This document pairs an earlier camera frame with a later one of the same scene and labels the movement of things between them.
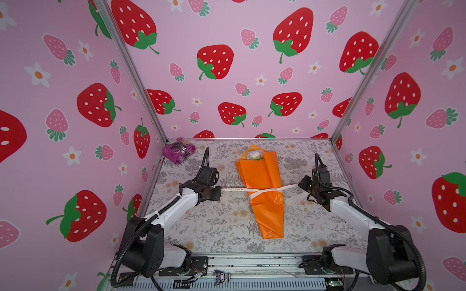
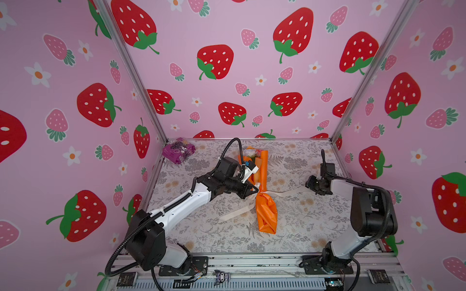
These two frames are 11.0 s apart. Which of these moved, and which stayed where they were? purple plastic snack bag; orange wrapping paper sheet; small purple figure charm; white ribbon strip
Moved: white ribbon strip; orange wrapping paper sheet
Stayed: purple plastic snack bag; small purple figure charm
